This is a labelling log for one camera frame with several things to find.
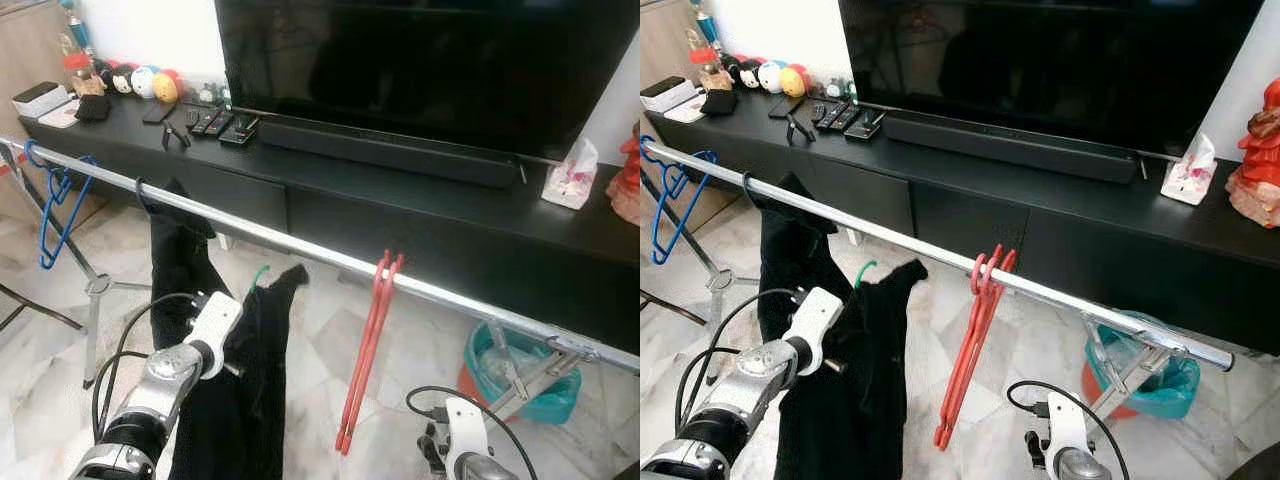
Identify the black shirt green logo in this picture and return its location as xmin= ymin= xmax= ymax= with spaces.
xmin=148 ymin=180 xmax=233 ymax=346
xmin=773 ymin=257 xmax=930 ymax=480
xmin=170 ymin=263 xmax=310 ymax=480
xmin=754 ymin=172 xmax=843 ymax=341

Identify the red plastic hanger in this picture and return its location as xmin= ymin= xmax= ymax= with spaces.
xmin=335 ymin=250 xmax=405 ymax=457
xmin=932 ymin=244 xmax=1019 ymax=452

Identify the blue plastic hanger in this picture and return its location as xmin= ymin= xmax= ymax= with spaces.
xmin=24 ymin=140 xmax=100 ymax=271
xmin=649 ymin=147 xmax=720 ymax=267

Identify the red bin teal liner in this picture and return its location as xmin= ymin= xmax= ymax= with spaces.
xmin=457 ymin=321 xmax=584 ymax=426
xmin=1080 ymin=309 xmax=1202 ymax=421

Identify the black TV console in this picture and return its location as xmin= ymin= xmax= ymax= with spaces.
xmin=644 ymin=88 xmax=1280 ymax=357
xmin=18 ymin=92 xmax=641 ymax=353

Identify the dark brown sofa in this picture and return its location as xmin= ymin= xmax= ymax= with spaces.
xmin=1226 ymin=440 xmax=1280 ymax=480

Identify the black soundbar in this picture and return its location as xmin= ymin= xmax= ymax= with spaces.
xmin=882 ymin=110 xmax=1143 ymax=185
xmin=258 ymin=117 xmax=523 ymax=190

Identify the small white pink box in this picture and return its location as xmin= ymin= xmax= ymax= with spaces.
xmin=541 ymin=137 xmax=600 ymax=211
xmin=1160 ymin=131 xmax=1219 ymax=207

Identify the red gold figurine statue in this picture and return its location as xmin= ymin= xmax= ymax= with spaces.
xmin=607 ymin=128 xmax=641 ymax=227
xmin=1224 ymin=77 xmax=1280 ymax=230

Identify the black box red display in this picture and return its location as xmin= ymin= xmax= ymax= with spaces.
xmin=844 ymin=110 xmax=887 ymax=142
xmin=219 ymin=115 xmax=261 ymax=148

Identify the black flat television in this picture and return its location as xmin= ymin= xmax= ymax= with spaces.
xmin=215 ymin=0 xmax=641 ymax=161
xmin=838 ymin=0 xmax=1267 ymax=157

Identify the white box black lid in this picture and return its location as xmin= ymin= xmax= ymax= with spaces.
xmin=640 ymin=76 xmax=701 ymax=114
xmin=11 ymin=81 xmax=73 ymax=120

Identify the small trophy figurine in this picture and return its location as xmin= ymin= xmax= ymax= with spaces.
xmin=56 ymin=0 xmax=95 ymax=73
xmin=685 ymin=0 xmax=723 ymax=69

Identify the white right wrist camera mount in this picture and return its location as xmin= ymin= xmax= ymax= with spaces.
xmin=1044 ymin=389 xmax=1092 ymax=477
xmin=444 ymin=396 xmax=492 ymax=479

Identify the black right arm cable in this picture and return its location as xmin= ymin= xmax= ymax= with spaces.
xmin=1004 ymin=379 xmax=1132 ymax=480
xmin=405 ymin=385 xmax=541 ymax=480

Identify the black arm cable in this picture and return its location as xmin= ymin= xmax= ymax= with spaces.
xmin=90 ymin=291 xmax=209 ymax=443
xmin=674 ymin=287 xmax=803 ymax=433
xmin=405 ymin=385 xmax=541 ymax=480
xmin=1004 ymin=379 xmax=1132 ymax=480

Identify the black metal frame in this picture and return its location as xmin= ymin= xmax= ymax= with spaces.
xmin=0 ymin=282 xmax=87 ymax=332
xmin=640 ymin=288 xmax=709 ymax=327

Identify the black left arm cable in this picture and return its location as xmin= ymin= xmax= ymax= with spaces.
xmin=674 ymin=287 xmax=803 ymax=433
xmin=90 ymin=291 xmax=209 ymax=443

